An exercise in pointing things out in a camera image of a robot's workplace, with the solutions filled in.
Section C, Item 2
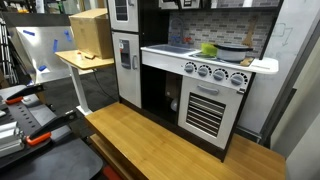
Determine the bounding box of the white whiteboard panel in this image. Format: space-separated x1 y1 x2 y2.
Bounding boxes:
237 0 320 135

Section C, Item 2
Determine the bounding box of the black floor cable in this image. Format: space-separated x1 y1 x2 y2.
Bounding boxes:
92 69 118 102

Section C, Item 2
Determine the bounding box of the aluminium extrusion profile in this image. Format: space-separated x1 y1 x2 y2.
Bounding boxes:
0 121 26 158

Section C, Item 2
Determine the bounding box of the orange black bar clamp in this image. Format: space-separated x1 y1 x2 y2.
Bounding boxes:
4 83 45 106
24 109 79 148

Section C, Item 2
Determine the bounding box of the small white fridge door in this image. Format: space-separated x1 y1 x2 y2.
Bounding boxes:
107 0 140 34

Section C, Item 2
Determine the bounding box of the black round-cornered base table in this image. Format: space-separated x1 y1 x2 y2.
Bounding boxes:
0 84 104 180

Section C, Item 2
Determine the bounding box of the wooden desk with white leg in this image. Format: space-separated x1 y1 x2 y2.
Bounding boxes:
54 49 115 117

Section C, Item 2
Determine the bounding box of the grey toy sink basin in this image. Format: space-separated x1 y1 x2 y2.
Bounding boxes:
145 43 197 55

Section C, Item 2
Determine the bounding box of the silver metal panel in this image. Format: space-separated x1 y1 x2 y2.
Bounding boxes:
6 25 95 85

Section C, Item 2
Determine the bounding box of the wooden slotted spatula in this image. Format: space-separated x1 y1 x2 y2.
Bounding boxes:
241 15 260 48

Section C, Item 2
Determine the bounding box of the lime green plastic bowl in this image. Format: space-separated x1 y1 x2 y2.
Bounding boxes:
200 42 219 57

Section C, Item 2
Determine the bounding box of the white round cupboard item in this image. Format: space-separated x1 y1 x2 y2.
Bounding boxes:
170 97 180 113

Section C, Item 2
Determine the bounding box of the flat brown wooden piece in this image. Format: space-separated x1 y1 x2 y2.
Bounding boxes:
239 56 255 67

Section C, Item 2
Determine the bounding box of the grey toy faucet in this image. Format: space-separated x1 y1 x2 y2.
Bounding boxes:
169 17 194 46

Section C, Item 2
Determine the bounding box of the grey stove knob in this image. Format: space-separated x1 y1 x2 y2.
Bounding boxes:
183 61 198 75
197 64 213 78
212 67 230 82
229 71 249 87

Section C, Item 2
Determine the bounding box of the brown cardboard box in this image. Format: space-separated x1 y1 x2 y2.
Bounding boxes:
68 8 115 60

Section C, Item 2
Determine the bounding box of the grey metal pot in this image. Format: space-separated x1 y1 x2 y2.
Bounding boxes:
213 43 255 63

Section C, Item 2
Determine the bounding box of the narrow wooden shelf board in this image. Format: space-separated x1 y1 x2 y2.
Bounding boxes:
89 133 138 180

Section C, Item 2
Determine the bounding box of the white slatted oven door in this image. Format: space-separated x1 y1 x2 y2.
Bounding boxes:
177 75 246 150

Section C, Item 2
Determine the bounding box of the red strip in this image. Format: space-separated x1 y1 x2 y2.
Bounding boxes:
102 165 122 180

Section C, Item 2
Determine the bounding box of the tall white fridge door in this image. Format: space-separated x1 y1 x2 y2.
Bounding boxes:
111 31 143 110

